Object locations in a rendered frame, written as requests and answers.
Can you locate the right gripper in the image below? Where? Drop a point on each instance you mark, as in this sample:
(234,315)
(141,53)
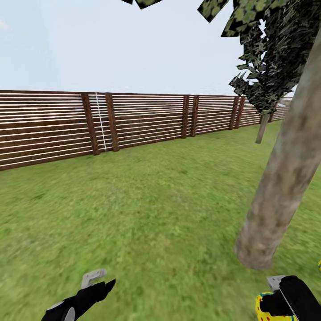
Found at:
(273,305)

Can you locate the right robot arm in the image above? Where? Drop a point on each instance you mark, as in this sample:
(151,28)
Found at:
(291,296)

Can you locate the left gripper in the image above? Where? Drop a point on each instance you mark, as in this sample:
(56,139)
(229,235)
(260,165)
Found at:
(96,293)

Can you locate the tree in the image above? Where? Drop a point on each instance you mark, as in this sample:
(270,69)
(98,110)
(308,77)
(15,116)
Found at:
(296,154)
(289,37)

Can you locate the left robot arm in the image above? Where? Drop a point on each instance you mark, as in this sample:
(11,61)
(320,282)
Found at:
(74,307)

